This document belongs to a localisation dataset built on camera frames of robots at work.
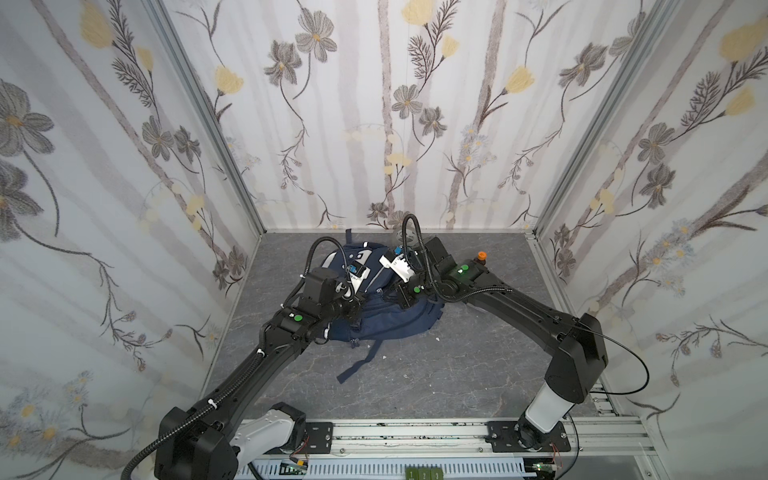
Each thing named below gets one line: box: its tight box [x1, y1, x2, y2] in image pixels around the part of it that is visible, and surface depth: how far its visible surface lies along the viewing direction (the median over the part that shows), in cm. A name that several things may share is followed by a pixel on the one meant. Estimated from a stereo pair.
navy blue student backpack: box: [322, 229, 445, 384], surface depth 83 cm
